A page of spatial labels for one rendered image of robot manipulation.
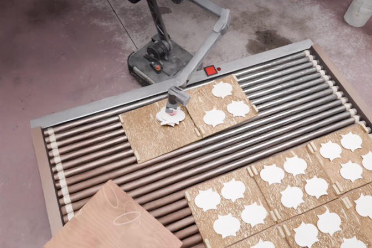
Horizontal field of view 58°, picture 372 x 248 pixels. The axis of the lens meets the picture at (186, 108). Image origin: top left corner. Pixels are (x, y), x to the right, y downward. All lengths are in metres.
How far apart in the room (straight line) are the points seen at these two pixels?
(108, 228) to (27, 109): 1.93
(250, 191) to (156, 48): 1.68
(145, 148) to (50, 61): 1.98
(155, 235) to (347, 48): 3.22
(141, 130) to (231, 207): 0.69
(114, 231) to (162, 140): 0.60
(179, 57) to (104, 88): 0.79
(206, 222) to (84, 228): 0.62
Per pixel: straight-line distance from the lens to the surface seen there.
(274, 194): 2.02
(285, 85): 2.43
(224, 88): 2.26
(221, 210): 1.92
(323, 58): 2.66
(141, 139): 2.04
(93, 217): 1.81
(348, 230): 2.13
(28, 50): 3.89
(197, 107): 2.16
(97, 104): 2.22
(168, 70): 3.17
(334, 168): 2.22
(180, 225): 1.90
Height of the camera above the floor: 2.77
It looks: 59 degrees down
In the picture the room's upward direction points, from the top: 8 degrees clockwise
